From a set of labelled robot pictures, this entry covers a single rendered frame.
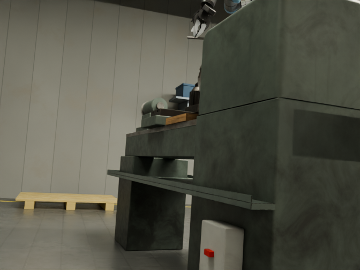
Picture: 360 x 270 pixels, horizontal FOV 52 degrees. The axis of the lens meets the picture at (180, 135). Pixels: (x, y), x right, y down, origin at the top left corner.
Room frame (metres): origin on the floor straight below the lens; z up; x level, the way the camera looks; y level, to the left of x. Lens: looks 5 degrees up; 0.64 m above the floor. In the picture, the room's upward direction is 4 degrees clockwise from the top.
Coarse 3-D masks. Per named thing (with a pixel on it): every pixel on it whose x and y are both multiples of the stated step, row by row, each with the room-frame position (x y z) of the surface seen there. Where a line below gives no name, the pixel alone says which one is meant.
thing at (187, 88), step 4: (184, 84) 5.54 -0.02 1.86; (188, 84) 5.56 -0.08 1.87; (192, 84) 5.58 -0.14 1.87; (176, 88) 5.85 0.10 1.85; (180, 88) 5.69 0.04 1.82; (184, 88) 5.55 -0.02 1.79; (188, 88) 5.57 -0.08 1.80; (192, 88) 5.59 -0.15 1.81; (176, 92) 5.88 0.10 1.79; (180, 92) 5.68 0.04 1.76; (184, 92) 5.55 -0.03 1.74; (188, 92) 5.57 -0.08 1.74; (184, 96) 5.56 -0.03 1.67; (188, 96) 5.57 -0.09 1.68
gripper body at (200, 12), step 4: (204, 0) 1.89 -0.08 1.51; (204, 4) 1.91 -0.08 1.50; (208, 4) 1.90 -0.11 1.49; (212, 4) 1.90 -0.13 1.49; (200, 8) 1.94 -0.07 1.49; (196, 12) 1.91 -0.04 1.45; (200, 12) 1.87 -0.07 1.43; (204, 12) 1.88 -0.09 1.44; (200, 16) 1.87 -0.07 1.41; (204, 16) 1.88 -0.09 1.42; (208, 16) 1.89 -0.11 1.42; (192, 20) 1.92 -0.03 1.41; (200, 20) 1.89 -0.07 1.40; (204, 20) 1.88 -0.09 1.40; (208, 20) 1.89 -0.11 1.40; (200, 24) 1.94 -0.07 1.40
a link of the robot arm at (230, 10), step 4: (244, 0) 2.00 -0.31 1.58; (248, 0) 2.00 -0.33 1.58; (224, 4) 2.02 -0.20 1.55; (236, 4) 2.00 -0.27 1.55; (240, 4) 2.02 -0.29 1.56; (244, 4) 2.02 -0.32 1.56; (224, 8) 2.06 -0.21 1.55; (228, 8) 2.02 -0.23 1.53; (232, 8) 2.02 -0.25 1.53; (236, 8) 2.03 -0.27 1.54; (240, 8) 2.05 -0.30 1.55; (228, 12) 2.08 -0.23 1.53; (232, 12) 2.08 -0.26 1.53
